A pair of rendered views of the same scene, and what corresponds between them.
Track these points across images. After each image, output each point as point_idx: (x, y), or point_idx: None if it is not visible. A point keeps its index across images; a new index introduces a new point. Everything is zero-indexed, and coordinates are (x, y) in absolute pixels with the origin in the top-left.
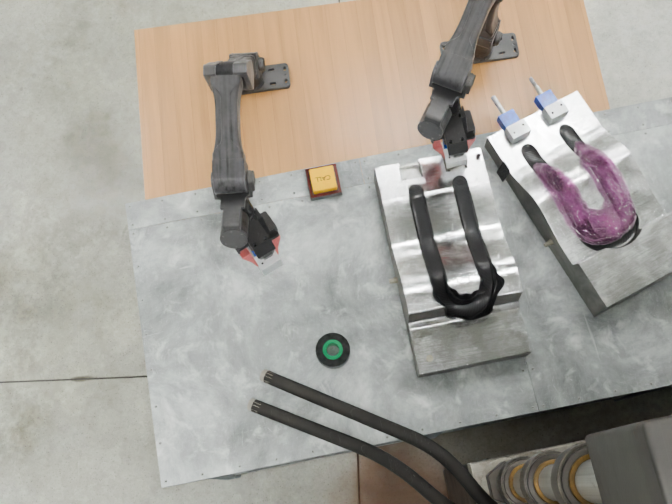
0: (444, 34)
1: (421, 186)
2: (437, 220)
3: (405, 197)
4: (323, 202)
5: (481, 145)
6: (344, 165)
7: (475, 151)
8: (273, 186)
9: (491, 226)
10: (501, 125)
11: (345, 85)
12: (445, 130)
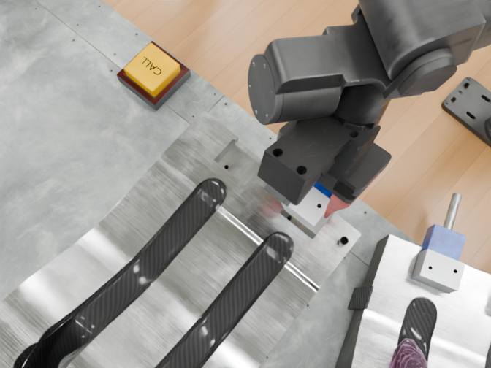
0: (484, 74)
1: (226, 194)
2: (191, 258)
3: (191, 184)
4: (128, 96)
5: (375, 236)
6: (199, 85)
7: (348, 231)
8: (105, 25)
9: (246, 351)
10: (426, 240)
11: (309, 12)
12: (299, 128)
